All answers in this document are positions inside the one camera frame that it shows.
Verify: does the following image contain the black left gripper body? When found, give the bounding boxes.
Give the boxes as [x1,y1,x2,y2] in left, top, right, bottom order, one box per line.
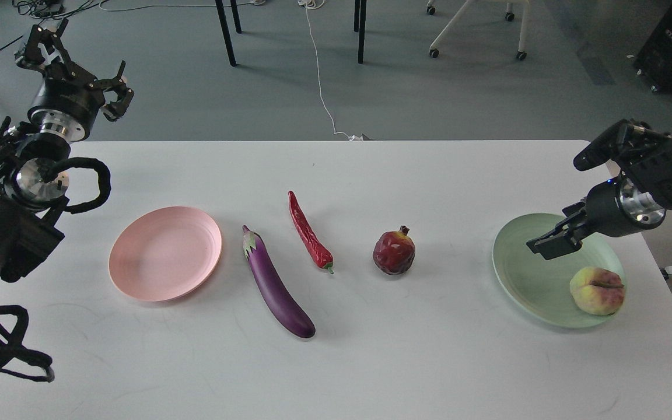
[27,78,105,142]

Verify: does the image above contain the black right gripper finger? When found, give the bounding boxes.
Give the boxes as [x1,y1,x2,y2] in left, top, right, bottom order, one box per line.
[526,212,590,260]

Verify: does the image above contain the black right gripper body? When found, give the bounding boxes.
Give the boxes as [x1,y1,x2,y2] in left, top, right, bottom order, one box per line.
[562,178,666,237]

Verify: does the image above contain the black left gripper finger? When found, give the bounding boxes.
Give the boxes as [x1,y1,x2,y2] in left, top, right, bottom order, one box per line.
[15,19,78,81]
[92,60,134,122]

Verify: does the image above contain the peach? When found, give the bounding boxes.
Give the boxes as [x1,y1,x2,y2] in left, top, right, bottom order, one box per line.
[569,267,626,316]

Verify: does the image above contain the red pomegranate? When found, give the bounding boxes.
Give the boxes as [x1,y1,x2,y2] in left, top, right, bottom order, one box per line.
[372,225,416,275]

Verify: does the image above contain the red chili pepper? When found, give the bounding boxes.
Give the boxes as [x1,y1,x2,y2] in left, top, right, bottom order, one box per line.
[288,191,334,275]

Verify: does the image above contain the purple eggplant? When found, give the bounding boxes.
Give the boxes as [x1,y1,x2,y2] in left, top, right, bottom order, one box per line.
[242,225,316,340]

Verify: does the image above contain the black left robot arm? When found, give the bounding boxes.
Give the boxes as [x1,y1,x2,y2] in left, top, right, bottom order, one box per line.
[0,19,134,382]

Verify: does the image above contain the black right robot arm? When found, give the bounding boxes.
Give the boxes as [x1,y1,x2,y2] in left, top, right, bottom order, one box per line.
[526,120,672,260]

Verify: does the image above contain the green plate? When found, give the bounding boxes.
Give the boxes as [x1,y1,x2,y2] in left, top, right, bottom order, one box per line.
[492,213,626,328]

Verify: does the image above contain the black table leg left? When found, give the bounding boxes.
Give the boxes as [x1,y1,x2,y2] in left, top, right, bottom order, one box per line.
[213,0,242,67]

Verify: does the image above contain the black table leg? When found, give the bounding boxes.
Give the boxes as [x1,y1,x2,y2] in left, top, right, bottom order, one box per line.
[353,0,368,64]
[213,0,242,67]

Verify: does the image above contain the pink plate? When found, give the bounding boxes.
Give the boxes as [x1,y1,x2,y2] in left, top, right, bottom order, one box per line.
[108,206,223,302]

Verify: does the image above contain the white office chair base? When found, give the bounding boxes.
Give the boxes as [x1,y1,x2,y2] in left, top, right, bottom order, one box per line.
[427,1,533,63]

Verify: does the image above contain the black table leg right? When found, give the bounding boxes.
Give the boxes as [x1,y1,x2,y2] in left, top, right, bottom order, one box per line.
[353,0,368,64]

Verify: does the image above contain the black floor cables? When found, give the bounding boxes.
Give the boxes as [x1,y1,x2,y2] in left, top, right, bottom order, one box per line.
[0,0,115,69]

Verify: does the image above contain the white floor cable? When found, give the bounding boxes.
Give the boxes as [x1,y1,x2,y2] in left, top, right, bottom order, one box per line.
[298,0,366,142]

